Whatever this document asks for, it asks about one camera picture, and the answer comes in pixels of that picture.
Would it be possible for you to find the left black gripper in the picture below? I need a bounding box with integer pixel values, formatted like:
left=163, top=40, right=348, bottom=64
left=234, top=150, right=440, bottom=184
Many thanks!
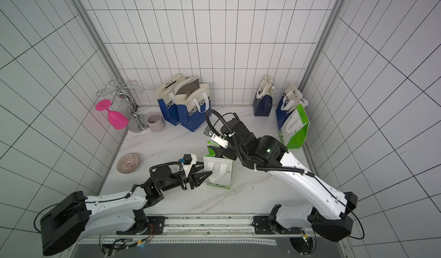
left=162, top=161, right=213, bottom=191

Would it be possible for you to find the green white bag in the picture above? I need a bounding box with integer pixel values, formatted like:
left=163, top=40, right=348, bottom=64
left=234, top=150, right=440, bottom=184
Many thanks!
left=203, top=141, right=233, bottom=189
left=279, top=104, right=310, bottom=149

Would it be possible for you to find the blue cheerful bag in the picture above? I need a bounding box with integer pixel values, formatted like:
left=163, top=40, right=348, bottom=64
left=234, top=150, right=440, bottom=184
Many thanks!
left=173, top=77, right=211, bottom=132
left=156, top=74, right=186, bottom=126

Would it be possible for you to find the blue Cheerful bag front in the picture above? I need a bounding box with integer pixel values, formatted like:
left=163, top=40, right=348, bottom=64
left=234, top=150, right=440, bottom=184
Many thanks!
left=156, top=74, right=186, bottom=126

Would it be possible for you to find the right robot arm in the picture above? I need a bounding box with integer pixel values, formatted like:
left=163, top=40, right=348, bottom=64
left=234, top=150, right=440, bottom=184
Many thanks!
left=220, top=117, right=358, bottom=242

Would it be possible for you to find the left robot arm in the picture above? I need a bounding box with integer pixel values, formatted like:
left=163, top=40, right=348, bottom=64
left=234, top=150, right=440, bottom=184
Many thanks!
left=40, top=161, right=212, bottom=256

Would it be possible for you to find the dark bag behind left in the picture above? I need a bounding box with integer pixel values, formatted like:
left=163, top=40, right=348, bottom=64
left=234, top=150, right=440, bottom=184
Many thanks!
left=253, top=75, right=276, bottom=117

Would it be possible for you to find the dark blue bag behind right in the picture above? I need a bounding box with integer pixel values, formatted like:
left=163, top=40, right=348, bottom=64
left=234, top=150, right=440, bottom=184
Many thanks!
left=276, top=82, right=308, bottom=129

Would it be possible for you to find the mauve ceramic mug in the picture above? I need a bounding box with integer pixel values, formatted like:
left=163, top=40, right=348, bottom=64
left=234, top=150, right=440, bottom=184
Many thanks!
left=147, top=112, right=166, bottom=133

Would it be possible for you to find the round drain cover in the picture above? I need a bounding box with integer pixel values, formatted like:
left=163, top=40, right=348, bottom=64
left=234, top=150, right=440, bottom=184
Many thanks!
left=117, top=153, right=140, bottom=174

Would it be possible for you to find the pink plastic wine glass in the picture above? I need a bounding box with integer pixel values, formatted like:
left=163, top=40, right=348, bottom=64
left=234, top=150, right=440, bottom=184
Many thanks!
left=95, top=99, right=129, bottom=130

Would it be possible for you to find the chrome glass holder stand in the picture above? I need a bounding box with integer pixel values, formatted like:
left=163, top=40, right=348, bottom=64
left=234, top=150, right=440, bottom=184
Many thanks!
left=96, top=79, right=149, bottom=133

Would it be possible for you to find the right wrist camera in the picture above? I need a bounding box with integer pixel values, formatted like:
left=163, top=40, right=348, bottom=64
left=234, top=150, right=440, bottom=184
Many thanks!
left=204, top=126, right=229, bottom=149

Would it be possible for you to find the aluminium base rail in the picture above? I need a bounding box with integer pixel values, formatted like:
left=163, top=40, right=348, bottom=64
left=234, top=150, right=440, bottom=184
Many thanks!
left=78, top=208, right=353, bottom=242

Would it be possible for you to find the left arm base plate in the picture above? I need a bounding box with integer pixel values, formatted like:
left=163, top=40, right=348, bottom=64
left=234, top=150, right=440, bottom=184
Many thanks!
left=116, top=216, right=166, bottom=236

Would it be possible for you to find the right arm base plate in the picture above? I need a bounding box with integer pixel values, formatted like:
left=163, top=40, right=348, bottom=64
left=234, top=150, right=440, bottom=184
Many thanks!
left=252, top=215, right=302, bottom=235

